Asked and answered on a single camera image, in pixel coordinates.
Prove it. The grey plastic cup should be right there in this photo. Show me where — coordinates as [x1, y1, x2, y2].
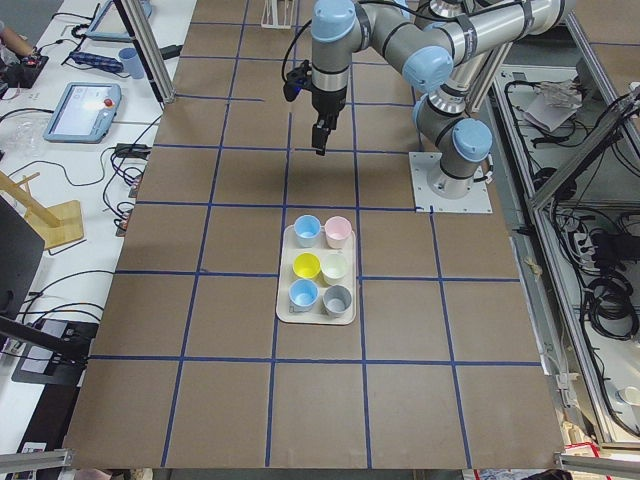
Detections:
[323, 285, 353, 318]

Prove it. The beige plastic tray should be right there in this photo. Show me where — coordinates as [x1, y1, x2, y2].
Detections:
[276, 225, 358, 326]

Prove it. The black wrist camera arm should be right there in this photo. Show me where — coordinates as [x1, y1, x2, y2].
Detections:
[283, 60, 313, 102]

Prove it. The black monitor stand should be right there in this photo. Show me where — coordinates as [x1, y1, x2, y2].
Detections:
[1, 200, 98, 386]

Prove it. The blue cup on desk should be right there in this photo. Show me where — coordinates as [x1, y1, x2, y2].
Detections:
[118, 47, 145, 80]

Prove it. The wooden stand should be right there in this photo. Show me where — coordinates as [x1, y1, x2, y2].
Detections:
[1, 172, 85, 250]

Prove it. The pink plastic cup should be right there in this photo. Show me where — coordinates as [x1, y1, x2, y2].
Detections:
[324, 216, 352, 249]

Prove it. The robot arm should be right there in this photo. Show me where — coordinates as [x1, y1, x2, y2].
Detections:
[304, 1, 576, 181]

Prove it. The black power adapter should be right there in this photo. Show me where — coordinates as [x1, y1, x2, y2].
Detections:
[160, 44, 183, 60]

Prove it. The aluminium frame post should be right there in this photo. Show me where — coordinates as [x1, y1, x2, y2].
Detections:
[114, 0, 176, 105]

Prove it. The yellow plastic cup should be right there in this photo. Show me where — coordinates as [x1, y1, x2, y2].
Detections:
[292, 252, 321, 280]

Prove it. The white wire cup rack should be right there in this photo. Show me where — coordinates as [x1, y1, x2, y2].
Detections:
[261, 0, 295, 30]

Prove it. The blue plaid umbrella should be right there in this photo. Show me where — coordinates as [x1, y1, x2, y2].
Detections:
[69, 51, 124, 74]

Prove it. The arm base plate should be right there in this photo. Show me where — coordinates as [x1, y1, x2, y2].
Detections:
[409, 152, 493, 214]

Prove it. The teach pendant tablet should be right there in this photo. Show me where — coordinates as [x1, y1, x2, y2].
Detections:
[43, 82, 122, 144]
[85, 1, 130, 43]

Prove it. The pale green plastic cup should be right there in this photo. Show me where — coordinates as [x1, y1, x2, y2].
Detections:
[321, 253, 349, 285]

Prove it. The blue plastic cup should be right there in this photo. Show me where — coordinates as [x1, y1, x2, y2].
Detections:
[289, 279, 319, 313]
[293, 214, 321, 248]

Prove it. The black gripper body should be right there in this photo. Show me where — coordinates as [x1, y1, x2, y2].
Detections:
[312, 87, 347, 130]

